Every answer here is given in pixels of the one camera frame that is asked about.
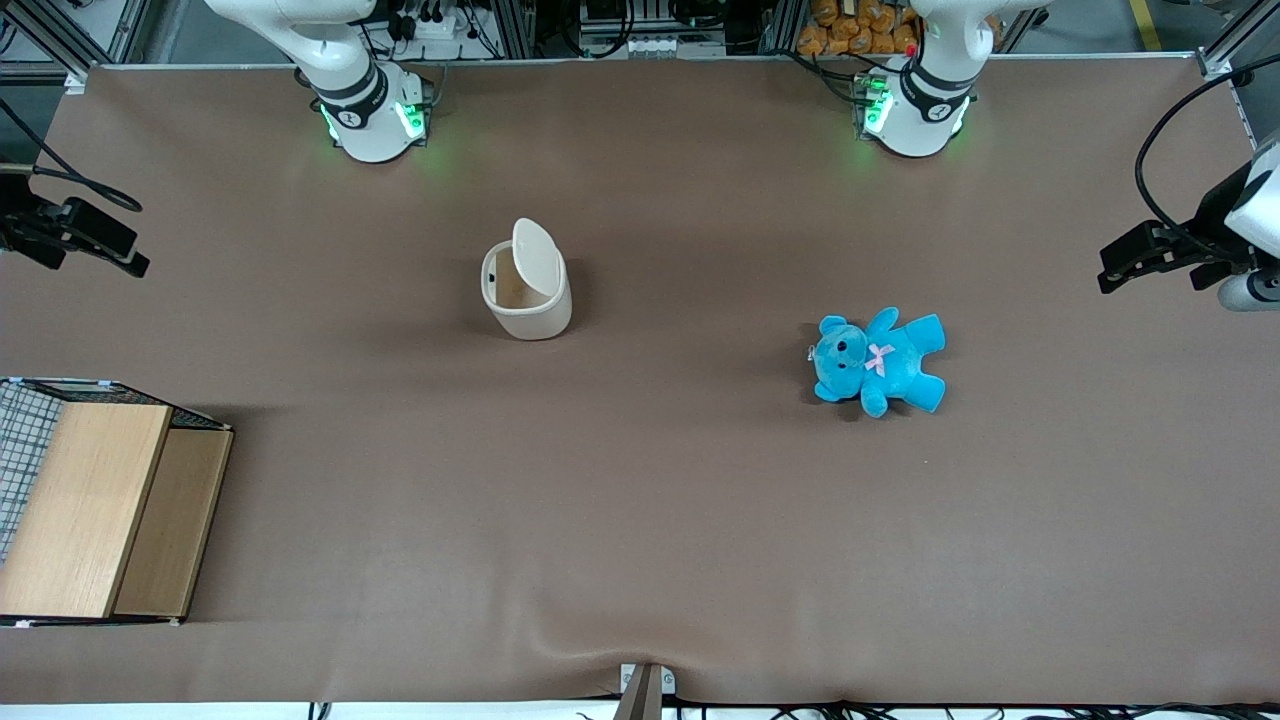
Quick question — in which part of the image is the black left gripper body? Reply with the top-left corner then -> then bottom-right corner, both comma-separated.
1165,160 -> 1257,271

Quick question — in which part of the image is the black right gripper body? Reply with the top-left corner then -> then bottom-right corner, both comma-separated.
0,170 -> 64,238

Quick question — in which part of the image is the cream trash can lid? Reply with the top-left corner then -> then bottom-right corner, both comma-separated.
510,217 -> 565,298

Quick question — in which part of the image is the cream trash can body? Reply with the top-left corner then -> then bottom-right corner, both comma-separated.
481,240 -> 574,342

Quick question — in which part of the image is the blue plush teddy bear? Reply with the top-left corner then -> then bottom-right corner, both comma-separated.
808,306 -> 948,420

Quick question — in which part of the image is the orange plush toy pile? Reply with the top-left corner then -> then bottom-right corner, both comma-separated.
797,0 -> 923,58

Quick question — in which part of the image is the white power strip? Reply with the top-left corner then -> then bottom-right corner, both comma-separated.
398,8 -> 473,44

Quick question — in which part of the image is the brown table cloth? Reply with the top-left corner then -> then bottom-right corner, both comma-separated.
0,55 -> 1280,707

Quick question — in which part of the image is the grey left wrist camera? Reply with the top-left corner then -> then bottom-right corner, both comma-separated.
1217,268 -> 1280,313

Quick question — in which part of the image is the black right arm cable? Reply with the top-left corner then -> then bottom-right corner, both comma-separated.
0,98 -> 144,214

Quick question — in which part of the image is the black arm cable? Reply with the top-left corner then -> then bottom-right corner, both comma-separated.
0,98 -> 144,214
1134,60 -> 1280,253

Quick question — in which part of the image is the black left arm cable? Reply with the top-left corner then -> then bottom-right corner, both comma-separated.
1134,60 -> 1280,253

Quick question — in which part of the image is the wooden shelf with wire rack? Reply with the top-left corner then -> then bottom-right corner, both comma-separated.
0,377 -> 235,629

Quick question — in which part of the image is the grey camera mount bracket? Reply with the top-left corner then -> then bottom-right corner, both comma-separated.
618,663 -> 678,720

